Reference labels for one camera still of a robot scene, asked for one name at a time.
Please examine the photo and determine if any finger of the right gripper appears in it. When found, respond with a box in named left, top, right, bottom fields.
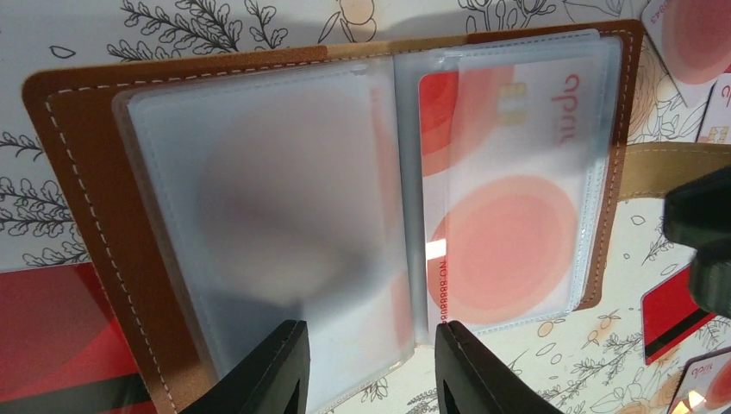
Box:
left=663, top=166, right=730, bottom=249
left=689, top=238, right=730, bottom=319

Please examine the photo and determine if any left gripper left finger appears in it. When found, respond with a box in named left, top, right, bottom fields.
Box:
left=182, top=320, right=309, bottom=414

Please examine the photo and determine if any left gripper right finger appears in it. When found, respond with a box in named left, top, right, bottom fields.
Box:
left=434, top=321, right=559, bottom=414

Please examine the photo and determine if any brown leather card holder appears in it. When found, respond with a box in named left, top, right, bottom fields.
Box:
left=22, top=19, right=731, bottom=414

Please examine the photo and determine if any red card centre pile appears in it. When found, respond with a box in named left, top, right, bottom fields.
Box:
left=640, top=266, right=715, bottom=366

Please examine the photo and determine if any white card red circle bottom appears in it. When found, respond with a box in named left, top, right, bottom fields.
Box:
left=667, top=347, right=730, bottom=414

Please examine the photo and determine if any white card red circle top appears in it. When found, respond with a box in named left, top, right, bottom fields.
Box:
left=640, top=0, right=730, bottom=107

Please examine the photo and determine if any red card upper left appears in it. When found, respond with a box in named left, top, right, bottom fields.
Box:
left=1, top=263, right=156, bottom=413

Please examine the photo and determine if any floral patterned table mat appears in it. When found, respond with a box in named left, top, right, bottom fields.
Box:
left=1, top=1, right=730, bottom=413

